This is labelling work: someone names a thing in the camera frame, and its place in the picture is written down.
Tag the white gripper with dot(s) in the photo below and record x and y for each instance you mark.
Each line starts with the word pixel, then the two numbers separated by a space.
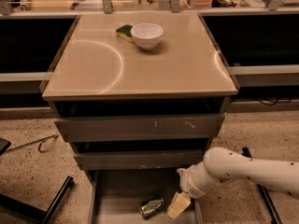
pixel 190 182

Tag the crushed green can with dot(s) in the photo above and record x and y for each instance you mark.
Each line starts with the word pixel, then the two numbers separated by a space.
pixel 151 207

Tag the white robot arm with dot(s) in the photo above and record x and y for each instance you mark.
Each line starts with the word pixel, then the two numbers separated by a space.
pixel 221 166

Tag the grey middle drawer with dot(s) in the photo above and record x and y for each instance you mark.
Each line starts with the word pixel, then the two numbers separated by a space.
pixel 138 159

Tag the open grey bottom drawer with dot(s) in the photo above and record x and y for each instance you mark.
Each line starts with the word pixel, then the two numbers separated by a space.
pixel 117 194

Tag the grey top drawer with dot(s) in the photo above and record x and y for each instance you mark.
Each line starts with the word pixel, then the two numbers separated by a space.
pixel 130 128

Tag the beige top drawer cabinet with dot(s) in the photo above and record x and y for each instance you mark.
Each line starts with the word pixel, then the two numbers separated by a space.
pixel 96 74

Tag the metal hook rod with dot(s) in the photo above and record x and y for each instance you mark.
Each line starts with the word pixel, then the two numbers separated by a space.
pixel 39 141

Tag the white bowl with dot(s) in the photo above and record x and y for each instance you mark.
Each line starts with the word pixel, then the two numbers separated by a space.
pixel 147 36

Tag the green yellow sponge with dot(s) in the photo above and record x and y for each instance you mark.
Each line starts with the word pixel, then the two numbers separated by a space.
pixel 125 33

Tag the black frame leg right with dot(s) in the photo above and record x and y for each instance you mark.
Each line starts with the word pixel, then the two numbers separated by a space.
pixel 275 218

